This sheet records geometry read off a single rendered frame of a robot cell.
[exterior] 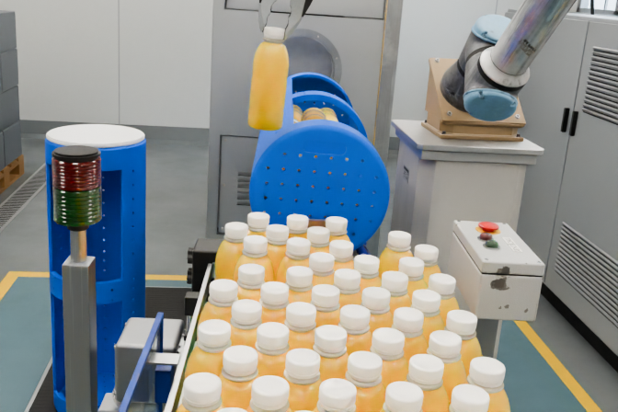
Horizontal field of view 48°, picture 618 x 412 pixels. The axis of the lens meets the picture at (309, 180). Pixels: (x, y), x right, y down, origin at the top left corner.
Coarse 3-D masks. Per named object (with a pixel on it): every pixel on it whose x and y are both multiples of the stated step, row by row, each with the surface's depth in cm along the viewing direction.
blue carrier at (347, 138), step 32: (288, 96) 182; (320, 96) 175; (288, 128) 141; (320, 128) 136; (352, 128) 142; (256, 160) 142; (288, 160) 138; (320, 160) 138; (352, 160) 138; (256, 192) 139; (288, 192) 140; (320, 192) 140; (352, 192) 140; (384, 192) 140; (352, 224) 142
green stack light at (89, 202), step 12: (60, 192) 93; (72, 192) 92; (84, 192) 93; (96, 192) 94; (60, 204) 93; (72, 204) 93; (84, 204) 93; (96, 204) 95; (60, 216) 94; (72, 216) 93; (84, 216) 94; (96, 216) 95
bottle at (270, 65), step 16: (272, 48) 130; (256, 64) 131; (272, 64) 130; (288, 64) 132; (256, 80) 132; (272, 80) 131; (256, 96) 132; (272, 96) 132; (256, 112) 133; (272, 112) 133; (256, 128) 134; (272, 128) 134
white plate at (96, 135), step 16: (64, 128) 208; (80, 128) 210; (96, 128) 211; (112, 128) 213; (128, 128) 214; (64, 144) 192; (80, 144) 191; (96, 144) 192; (112, 144) 194; (128, 144) 198
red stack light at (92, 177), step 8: (56, 160) 92; (96, 160) 93; (56, 168) 92; (64, 168) 91; (72, 168) 91; (80, 168) 92; (88, 168) 92; (96, 168) 94; (56, 176) 92; (64, 176) 92; (72, 176) 92; (80, 176) 92; (88, 176) 93; (96, 176) 94; (56, 184) 93; (64, 184) 92; (72, 184) 92; (80, 184) 92; (88, 184) 93; (96, 184) 94
